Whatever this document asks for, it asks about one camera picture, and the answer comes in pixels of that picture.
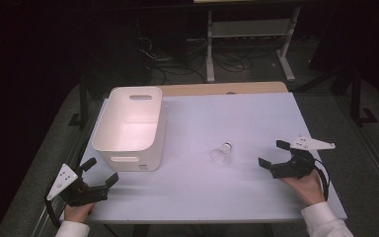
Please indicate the white feather shuttlecock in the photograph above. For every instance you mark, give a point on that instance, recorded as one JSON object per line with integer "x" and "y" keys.
{"x": 222, "y": 155}

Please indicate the person's left hand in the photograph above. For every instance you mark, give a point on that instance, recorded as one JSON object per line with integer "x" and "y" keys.
{"x": 77, "y": 213}

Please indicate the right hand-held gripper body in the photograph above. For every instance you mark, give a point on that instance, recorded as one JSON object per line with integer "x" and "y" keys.
{"x": 296, "y": 166}

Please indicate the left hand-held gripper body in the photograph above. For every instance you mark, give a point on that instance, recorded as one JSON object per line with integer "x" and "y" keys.
{"x": 79, "y": 192}

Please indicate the black metal stand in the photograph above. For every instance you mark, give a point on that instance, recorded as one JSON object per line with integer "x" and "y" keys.
{"x": 83, "y": 98}
{"x": 356, "y": 98}

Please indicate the person's right hand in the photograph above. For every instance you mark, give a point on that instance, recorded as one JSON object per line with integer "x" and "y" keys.
{"x": 307, "y": 189}

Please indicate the white metal desk frame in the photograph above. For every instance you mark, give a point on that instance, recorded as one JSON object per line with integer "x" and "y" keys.
{"x": 250, "y": 28}

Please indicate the white plastic storage bin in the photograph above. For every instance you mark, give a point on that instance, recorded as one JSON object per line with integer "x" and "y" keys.
{"x": 128, "y": 131}

